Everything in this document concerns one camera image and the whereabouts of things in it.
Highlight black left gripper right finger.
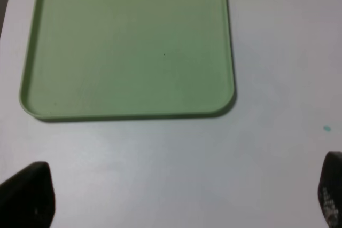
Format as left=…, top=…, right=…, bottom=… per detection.
left=317, top=151, right=341, bottom=228

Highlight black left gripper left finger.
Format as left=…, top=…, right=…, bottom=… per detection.
left=1, top=161, right=56, bottom=227

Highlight green plastic tray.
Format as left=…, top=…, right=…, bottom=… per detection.
left=19, top=0, right=236, bottom=121

